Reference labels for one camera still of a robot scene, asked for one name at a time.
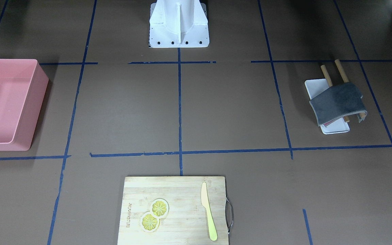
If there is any grey wiping cloth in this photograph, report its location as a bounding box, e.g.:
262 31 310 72
309 82 368 127

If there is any upper lemon slice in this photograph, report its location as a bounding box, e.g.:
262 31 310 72
151 198 169 219

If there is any lemon slice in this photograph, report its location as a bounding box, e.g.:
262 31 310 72
141 212 160 232
151 198 169 219

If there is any wooden cutting board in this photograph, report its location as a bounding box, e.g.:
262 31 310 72
117 176 230 245

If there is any lower lemon slice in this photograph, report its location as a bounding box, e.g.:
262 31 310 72
141 212 160 232

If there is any yellow plastic knife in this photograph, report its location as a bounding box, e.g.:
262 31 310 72
200 182 218 241

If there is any white towel rack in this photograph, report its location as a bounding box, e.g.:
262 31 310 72
304 59 357 135

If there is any pink plastic bin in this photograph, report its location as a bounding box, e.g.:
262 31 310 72
0 59 49 151

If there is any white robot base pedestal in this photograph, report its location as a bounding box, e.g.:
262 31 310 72
148 0 210 48

